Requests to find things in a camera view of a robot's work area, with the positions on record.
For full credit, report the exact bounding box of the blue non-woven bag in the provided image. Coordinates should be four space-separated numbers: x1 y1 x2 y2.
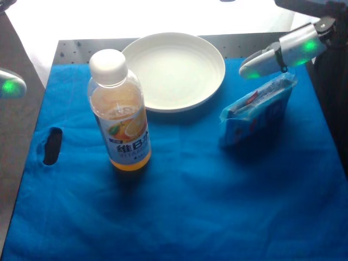
0 58 348 261

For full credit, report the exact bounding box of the blue plastic snack package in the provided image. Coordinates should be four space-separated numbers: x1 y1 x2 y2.
219 72 297 150

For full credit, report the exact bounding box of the orange vitamin drink bottle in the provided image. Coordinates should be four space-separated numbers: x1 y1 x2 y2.
87 48 152 172

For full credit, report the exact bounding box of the white round plate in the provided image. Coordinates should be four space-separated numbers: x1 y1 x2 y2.
121 32 226 114

